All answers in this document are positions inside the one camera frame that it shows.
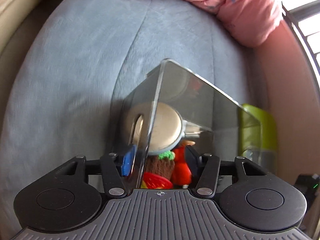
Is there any round beige blue case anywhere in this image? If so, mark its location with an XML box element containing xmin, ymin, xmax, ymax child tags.
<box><xmin>123</xmin><ymin>101</ymin><xmax>186</xmax><ymax>156</ymax></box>

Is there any smoky transparent storage box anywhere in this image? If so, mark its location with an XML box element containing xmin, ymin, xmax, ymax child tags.
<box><xmin>114</xmin><ymin>59</ymin><xmax>261</xmax><ymax>189</ymax></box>

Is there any green box lid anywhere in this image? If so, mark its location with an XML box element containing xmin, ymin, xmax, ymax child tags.
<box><xmin>238</xmin><ymin>103</ymin><xmax>278</xmax><ymax>174</ymax></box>

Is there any crocheted green brown doll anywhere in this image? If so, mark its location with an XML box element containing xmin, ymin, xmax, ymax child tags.
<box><xmin>140</xmin><ymin>151</ymin><xmax>175</xmax><ymax>189</ymax></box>

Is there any dark metal railing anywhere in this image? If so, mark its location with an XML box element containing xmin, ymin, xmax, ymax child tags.
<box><xmin>281</xmin><ymin>0</ymin><xmax>319</xmax><ymax>86</ymax></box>

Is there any red hooded toy figure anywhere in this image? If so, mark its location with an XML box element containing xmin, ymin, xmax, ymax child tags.
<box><xmin>171</xmin><ymin>140</ymin><xmax>195</xmax><ymax>187</ymax></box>

